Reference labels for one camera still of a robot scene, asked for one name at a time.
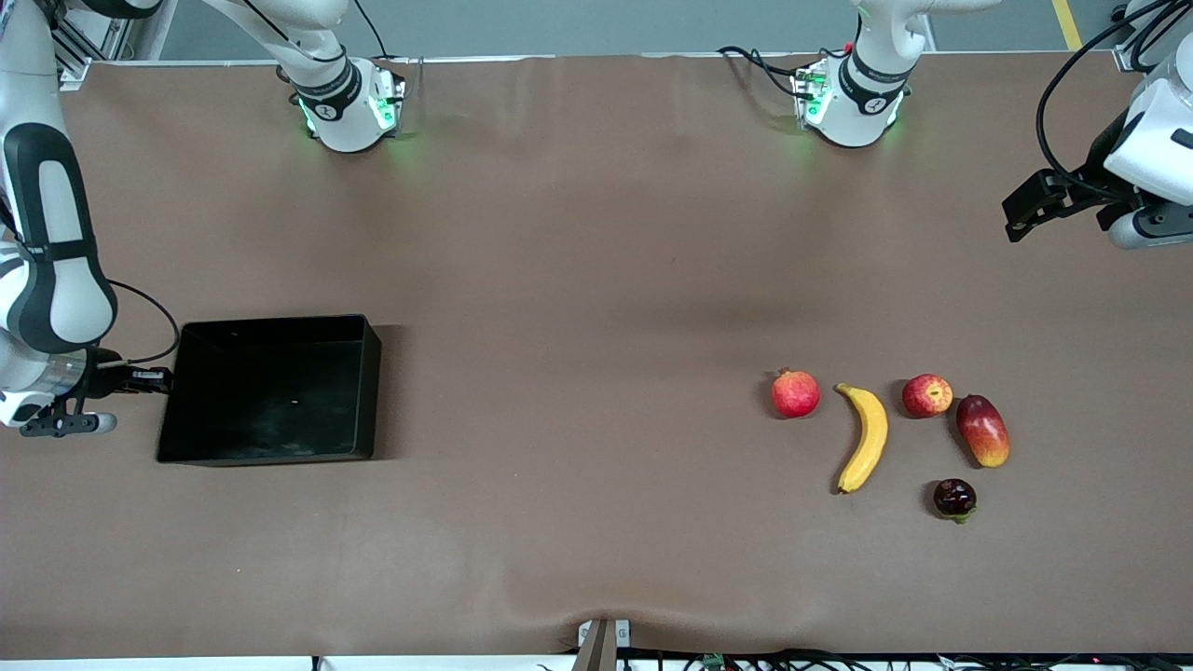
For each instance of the brown table cover mat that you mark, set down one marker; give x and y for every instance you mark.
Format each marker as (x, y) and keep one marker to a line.
(466, 522)

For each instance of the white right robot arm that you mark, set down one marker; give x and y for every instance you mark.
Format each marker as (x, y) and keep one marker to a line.
(56, 280)

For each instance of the red yellow mango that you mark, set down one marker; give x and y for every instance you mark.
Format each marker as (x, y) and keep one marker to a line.
(983, 431)

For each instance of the red pomegranate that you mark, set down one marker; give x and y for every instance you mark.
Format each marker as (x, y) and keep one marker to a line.
(795, 395)

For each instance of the red yellow apple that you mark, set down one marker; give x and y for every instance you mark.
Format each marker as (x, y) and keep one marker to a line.
(927, 396)

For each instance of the aluminium frame strut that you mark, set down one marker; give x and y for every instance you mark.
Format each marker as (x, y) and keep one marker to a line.
(79, 42)
(1132, 51)

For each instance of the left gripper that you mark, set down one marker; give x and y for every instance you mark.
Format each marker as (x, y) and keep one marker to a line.
(1096, 160)

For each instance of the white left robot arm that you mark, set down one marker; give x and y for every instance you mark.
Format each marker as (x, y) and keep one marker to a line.
(853, 93)

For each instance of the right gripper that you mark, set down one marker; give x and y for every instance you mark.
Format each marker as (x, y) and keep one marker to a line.
(101, 380)

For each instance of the dark purple mangosteen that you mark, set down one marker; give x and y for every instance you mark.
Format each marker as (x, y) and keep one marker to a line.
(954, 498)

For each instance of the black plastic box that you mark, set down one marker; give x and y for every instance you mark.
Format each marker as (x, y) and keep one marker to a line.
(270, 401)

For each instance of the metal camera post bracket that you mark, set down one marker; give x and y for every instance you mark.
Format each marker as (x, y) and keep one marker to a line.
(601, 648)

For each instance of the yellow banana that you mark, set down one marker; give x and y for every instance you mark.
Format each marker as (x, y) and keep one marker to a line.
(871, 433)

